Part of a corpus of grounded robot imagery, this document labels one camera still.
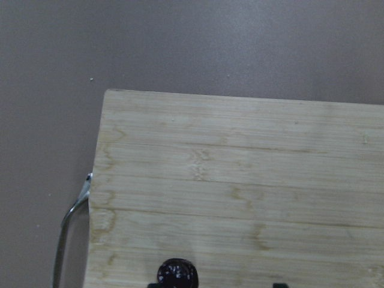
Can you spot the bamboo cutting board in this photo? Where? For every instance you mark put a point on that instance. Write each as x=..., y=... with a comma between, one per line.
x=252, y=191

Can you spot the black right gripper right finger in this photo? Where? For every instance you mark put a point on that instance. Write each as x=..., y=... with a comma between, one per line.
x=280, y=285

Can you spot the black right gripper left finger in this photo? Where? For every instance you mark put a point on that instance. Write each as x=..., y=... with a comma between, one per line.
x=154, y=285

